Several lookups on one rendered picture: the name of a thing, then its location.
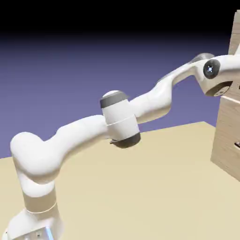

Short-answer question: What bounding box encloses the light wood drawer front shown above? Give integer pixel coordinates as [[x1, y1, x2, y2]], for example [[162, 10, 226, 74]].
[[221, 8, 240, 103], [210, 96, 240, 183]]

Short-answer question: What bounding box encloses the light wood cabinet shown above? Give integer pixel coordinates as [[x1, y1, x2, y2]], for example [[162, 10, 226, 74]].
[[210, 8, 240, 183]]

